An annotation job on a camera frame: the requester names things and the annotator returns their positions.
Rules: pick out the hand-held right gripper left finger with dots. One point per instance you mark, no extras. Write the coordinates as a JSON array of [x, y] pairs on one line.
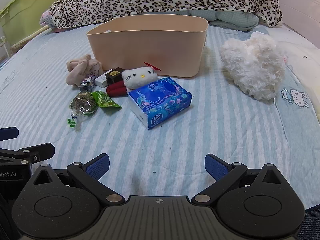
[[98, 167]]

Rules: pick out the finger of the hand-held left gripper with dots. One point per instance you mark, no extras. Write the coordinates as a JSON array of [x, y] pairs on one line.
[[7, 133], [42, 151]]

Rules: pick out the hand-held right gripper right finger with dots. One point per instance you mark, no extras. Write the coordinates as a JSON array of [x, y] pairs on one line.
[[215, 167]]

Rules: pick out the blue striped bed sheet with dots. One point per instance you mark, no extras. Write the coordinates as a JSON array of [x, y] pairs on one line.
[[200, 130]]

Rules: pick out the clear bag of dried herbs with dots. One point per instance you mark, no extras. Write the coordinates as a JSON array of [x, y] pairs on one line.
[[82, 103]]

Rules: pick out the green snack packet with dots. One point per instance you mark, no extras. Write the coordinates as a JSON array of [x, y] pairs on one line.
[[105, 100]]

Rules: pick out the red cloth pouch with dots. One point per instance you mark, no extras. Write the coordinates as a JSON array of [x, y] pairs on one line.
[[115, 90]]

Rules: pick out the small dark printed box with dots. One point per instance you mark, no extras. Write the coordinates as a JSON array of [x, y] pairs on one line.
[[86, 84]]

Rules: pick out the small white box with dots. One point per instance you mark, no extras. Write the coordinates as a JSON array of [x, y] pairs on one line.
[[101, 80]]

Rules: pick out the blue tissue pack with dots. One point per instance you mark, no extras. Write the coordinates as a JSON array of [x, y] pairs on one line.
[[160, 100]]

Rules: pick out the beige plush rabbit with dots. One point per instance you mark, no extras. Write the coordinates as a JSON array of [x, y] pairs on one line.
[[81, 67]]

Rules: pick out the small black box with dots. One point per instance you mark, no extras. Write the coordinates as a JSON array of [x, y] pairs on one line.
[[113, 76]]

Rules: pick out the white cat plush toy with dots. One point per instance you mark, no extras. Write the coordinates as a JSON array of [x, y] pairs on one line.
[[138, 76]]

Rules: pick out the cartoon print teal cloth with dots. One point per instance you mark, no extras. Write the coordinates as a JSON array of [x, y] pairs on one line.
[[300, 105]]

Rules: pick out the white fluffy plush toy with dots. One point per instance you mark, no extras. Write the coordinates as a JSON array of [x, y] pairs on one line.
[[252, 65]]

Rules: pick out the person's leg in jeans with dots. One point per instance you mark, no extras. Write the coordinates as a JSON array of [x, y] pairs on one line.
[[313, 222]]

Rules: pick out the green plastic storage bin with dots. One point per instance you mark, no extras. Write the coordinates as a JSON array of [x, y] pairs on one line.
[[27, 17]]

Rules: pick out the pink floral cloth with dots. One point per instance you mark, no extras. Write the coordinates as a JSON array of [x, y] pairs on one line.
[[46, 17]]

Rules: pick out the beige plastic storage basket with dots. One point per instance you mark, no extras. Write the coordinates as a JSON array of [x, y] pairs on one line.
[[150, 47]]

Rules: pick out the teal checked quilt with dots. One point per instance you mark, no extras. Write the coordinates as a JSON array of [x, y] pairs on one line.
[[225, 18]]

